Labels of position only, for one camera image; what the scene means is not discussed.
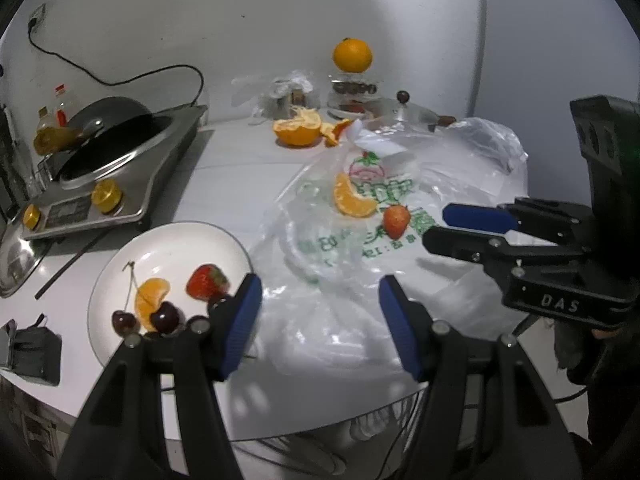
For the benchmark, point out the small orange segment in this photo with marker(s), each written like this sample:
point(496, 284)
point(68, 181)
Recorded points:
point(151, 302)

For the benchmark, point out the white wall socket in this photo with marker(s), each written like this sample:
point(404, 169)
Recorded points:
point(36, 14)

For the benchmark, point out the white plate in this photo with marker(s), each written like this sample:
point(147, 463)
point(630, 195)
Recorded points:
point(165, 255)

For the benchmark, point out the whole orange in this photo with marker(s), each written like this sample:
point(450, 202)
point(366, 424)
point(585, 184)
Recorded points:
point(352, 55)

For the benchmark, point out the steel wok lid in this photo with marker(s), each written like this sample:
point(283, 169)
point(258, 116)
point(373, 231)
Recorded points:
point(15, 265)

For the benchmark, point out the grey refrigerator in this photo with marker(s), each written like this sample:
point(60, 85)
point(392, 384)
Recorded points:
point(550, 35)

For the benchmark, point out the steel induction stove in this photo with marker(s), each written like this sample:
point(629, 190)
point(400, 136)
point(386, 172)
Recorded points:
point(150, 160)

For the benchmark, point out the gold stove knob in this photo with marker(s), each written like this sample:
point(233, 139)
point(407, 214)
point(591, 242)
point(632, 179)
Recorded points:
point(106, 196)
point(32, 216)

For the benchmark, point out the clear printed plastic bag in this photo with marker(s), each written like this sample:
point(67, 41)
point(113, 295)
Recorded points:
point(340, 310)

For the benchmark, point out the dark grey cloth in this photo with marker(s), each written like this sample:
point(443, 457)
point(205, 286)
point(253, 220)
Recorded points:
point(567, 345)

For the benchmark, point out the cooking oil bottle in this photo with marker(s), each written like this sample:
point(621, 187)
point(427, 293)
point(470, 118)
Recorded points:
point(45, 117)

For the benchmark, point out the black wok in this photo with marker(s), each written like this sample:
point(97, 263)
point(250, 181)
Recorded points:
point(107, 120)

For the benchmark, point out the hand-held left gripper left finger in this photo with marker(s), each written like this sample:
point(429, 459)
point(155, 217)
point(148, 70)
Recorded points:
point(240, 320)

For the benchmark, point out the black chopstick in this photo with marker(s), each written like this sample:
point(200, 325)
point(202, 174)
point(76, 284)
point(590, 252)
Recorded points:
point(75, 260)

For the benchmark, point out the half peeled orange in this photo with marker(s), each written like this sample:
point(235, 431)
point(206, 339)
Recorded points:
point(298, 130)

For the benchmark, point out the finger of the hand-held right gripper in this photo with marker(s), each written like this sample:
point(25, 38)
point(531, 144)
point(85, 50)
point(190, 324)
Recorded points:
point(475, 217)
point(460, 245)

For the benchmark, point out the small red strawberry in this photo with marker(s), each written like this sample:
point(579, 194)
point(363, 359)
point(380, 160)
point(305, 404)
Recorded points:
point(206, 282)

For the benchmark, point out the orange peel piece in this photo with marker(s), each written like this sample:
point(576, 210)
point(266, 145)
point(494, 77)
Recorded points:
point(337, 132)

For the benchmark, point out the black pouch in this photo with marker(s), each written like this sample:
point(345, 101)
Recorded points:
point(37, 355)

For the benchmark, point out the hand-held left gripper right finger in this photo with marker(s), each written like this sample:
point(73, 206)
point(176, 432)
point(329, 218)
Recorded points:
point(400, 325)

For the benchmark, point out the large red strawberry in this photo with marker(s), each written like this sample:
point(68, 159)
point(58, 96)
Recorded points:
point(396, 220)

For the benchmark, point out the large orange segment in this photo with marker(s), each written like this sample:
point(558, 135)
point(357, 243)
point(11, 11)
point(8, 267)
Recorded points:
point(352, 199)

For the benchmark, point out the red capped plastic bottle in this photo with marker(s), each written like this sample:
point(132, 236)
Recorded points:
point(62, 105)

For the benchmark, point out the glass jar under orange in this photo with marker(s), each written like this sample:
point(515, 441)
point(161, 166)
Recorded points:
point(352, 92)

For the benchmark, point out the small bag with metal cups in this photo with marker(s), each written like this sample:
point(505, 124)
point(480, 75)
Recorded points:
point(285, 92)

